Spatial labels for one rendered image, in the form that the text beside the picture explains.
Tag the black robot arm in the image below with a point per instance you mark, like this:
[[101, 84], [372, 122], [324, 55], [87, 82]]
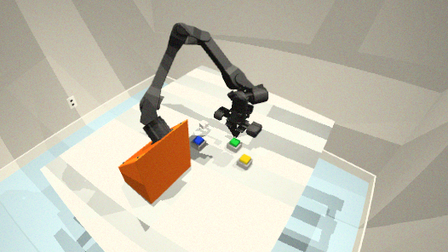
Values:
[[155, 126]]

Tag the blue button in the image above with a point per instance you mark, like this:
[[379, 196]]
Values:
[[198, 143]]

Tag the yellow button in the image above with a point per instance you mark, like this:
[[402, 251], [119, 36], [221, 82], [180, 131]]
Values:
[[244, 161]]

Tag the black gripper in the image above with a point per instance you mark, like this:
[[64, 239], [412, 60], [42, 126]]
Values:
[[238, 118]]

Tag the green button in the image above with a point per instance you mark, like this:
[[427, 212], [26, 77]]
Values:
[[234, 145]]

